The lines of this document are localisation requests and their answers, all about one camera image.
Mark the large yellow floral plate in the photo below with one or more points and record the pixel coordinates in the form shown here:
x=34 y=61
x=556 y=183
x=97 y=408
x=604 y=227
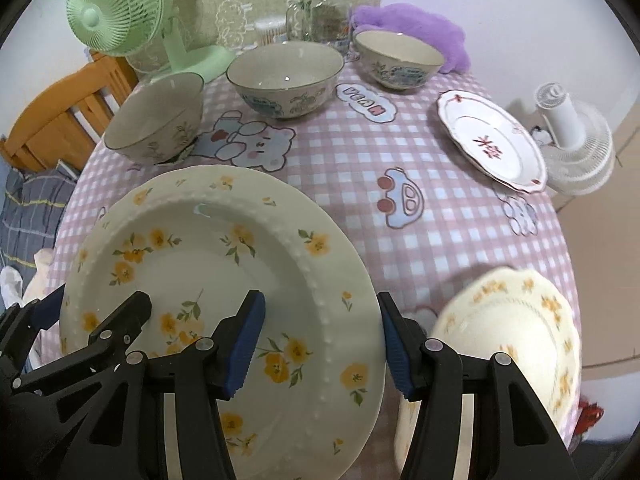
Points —
x=200 y=260

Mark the white plate with red pattern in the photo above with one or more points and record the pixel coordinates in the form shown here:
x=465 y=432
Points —
x=492 y=135

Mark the glass jar with dark lid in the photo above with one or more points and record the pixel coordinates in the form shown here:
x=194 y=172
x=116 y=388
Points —
x=325 y=20

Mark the small bowl with blue pattern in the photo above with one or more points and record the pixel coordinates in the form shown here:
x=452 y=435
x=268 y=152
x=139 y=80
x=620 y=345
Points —
x=400 y=75

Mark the blue striped blanket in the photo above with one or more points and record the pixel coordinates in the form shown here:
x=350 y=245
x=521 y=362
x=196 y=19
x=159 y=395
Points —
x=35 y=210

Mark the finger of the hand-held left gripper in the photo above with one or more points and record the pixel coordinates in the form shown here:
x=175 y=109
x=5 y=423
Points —
x=50 y=310
x=120 y=320

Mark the white cloth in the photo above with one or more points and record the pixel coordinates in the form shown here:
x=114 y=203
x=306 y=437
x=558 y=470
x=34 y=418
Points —
x=10 y=285

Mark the large bowl with blue pattern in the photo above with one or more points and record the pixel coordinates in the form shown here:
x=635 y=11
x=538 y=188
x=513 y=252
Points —
x=285 y=100

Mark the purple plush cushion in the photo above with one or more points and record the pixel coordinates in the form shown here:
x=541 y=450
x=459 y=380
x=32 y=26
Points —
x=450 y=40

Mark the green desk fan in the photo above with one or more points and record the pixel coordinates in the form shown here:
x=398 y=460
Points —
x=95 y=15

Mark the cream cloth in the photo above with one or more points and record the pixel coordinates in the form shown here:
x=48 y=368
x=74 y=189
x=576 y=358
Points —
x=40 y=280

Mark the small scalloped yellow floral plate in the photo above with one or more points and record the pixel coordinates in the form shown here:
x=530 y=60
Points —
x=520 y=320

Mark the cotton swab container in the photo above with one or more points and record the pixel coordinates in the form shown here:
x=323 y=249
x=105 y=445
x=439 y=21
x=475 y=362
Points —
x=270 y=32

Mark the pink checked tablecloth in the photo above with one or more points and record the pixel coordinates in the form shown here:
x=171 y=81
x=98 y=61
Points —
x=350 y=185

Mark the white desk fan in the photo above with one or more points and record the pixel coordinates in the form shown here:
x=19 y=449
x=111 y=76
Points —
x=565 y=125

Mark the wooden furniture frame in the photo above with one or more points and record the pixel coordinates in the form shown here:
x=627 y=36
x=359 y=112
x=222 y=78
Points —
x=50 y=115

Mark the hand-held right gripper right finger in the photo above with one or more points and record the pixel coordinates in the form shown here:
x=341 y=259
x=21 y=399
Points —
x=395 y=350

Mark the small bowl with leaf pattern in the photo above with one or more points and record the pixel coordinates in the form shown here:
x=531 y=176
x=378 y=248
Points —
x=150 y=130

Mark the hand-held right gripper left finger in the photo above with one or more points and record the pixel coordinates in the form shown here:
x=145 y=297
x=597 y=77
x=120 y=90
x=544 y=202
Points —
x=245 y=345

